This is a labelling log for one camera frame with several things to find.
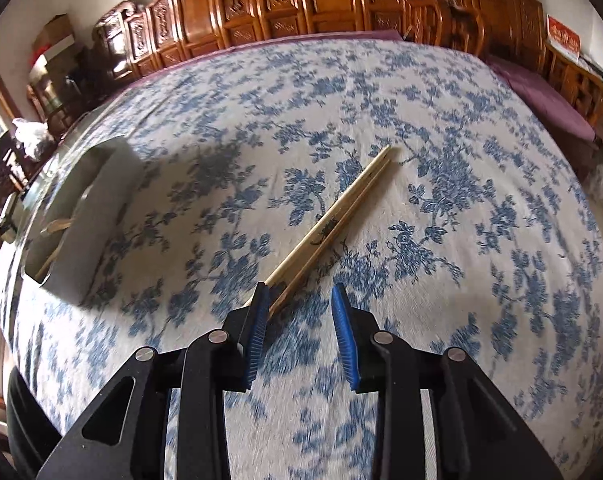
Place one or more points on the short carved wooden bench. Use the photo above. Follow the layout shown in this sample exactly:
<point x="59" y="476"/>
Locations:
<point x="511" y="5"/>

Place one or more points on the dark wooden chair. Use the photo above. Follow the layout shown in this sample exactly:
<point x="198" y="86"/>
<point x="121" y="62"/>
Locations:
<point x="51" y="105"/>

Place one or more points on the red printed card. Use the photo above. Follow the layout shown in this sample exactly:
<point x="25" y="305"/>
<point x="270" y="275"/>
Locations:
<point x="564" y="36"/>

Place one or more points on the grey fluffy bundle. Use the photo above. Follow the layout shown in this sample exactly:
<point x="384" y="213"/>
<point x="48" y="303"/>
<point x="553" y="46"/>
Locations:
<point x="601" y="175"/>

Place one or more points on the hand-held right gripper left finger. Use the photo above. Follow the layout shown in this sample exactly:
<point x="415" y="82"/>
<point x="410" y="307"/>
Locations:
<point x="259" y="330"/>

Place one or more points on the white organizer box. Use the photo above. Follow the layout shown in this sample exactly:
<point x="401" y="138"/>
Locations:
<point x="96" y="220"/>

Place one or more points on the long purple bench cushion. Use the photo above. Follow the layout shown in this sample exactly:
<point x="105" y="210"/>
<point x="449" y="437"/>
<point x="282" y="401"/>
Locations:
<point x="281" y="40"/>

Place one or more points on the white plastic bag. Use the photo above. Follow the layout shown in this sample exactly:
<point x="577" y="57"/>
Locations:
<point x="30" y="135"/>

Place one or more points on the long carved wooden bench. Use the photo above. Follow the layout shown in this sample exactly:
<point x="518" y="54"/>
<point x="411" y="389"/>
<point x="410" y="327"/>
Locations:
<point x="281" y="0"/>

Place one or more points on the brown cardboard box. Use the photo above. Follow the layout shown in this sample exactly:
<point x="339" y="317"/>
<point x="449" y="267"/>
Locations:
<point x="56" y="30"/>

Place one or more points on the purple seat cushion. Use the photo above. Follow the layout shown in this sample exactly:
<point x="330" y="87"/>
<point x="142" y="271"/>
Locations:
<point x="546" y="100"/>

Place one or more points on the wooden armchair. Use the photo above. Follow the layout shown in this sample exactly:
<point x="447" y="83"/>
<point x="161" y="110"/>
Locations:
<point x="446" y="22"/>

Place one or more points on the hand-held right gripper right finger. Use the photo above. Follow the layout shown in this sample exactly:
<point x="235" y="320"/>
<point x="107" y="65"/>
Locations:
<point x="342" y="330"/>

